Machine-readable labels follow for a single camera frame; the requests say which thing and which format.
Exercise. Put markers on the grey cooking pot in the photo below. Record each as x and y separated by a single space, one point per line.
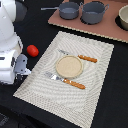
92 12

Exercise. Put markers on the red sausage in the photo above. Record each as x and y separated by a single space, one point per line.
32 50

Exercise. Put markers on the woven beige placemat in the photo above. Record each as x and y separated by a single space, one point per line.
70 103

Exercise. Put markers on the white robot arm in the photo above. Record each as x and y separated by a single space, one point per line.
10 11

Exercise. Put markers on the fork with wooden handle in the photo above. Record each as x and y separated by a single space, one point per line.
55 77

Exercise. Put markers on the beige bowl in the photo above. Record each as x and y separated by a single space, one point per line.
123 14

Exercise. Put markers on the grey frying pan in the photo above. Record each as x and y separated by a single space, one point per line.
68 10

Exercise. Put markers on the knife with wooden handle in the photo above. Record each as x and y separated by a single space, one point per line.
80 56

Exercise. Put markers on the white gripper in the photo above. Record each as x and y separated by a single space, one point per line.
12 64

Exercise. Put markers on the pink stove board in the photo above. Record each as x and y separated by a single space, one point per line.
107 28

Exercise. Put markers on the round beige plate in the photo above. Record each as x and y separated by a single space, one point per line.
69 66

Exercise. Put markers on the black burner under bowl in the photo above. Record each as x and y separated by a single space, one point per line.
118 23

